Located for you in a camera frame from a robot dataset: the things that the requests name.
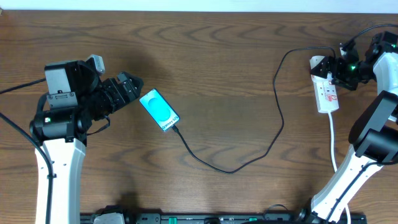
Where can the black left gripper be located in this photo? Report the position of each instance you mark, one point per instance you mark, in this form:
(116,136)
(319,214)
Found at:
(117,101)

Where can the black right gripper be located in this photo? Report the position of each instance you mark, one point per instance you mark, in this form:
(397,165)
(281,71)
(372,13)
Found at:
(338,62)

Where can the Galaxy S25 smartphone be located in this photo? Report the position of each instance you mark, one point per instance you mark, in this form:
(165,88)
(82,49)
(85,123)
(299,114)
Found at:
(159,109)

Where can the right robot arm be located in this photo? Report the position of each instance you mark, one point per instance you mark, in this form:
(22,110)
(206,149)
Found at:
(372,144)

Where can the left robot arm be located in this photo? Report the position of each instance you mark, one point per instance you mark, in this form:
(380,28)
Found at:
(76,98)

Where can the white USB charger adapter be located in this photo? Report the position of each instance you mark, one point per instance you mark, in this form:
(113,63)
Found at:
(315,64)

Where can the white power strip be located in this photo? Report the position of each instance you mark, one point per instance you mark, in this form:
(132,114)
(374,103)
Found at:
(325,94)

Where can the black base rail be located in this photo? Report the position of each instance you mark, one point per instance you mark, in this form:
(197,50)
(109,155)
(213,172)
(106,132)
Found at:
(156,218)

